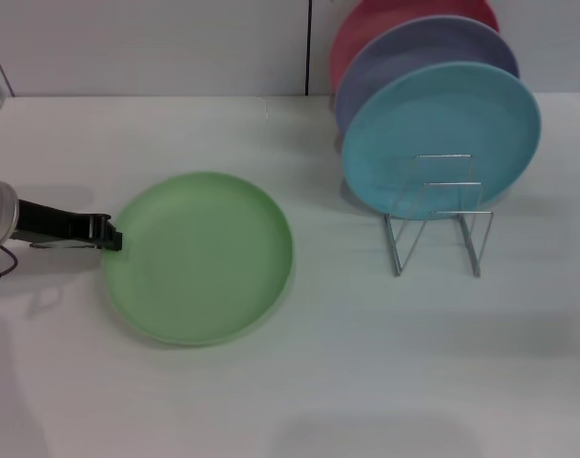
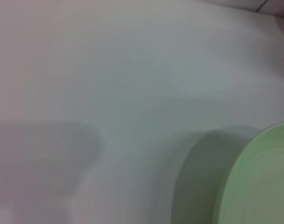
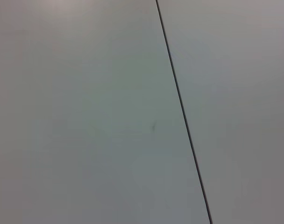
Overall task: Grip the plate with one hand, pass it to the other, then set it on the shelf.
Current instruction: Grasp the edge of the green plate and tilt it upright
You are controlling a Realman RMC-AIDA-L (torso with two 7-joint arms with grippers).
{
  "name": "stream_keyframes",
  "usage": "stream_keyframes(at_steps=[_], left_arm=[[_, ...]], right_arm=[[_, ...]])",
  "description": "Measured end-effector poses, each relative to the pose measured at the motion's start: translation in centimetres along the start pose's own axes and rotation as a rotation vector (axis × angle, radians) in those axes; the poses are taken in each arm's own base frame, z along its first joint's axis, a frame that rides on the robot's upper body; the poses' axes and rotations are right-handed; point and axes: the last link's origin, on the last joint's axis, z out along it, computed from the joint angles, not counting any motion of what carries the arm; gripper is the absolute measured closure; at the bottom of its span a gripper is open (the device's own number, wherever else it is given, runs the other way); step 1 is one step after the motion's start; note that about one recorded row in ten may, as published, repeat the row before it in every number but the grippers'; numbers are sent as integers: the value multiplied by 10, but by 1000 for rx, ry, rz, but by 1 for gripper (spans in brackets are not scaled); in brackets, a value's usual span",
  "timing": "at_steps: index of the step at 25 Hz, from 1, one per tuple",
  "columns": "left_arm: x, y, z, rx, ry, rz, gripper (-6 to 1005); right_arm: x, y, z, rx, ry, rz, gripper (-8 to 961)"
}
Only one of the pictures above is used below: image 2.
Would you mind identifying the light green round plate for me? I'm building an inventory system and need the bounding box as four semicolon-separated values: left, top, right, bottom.
211;121;284;224

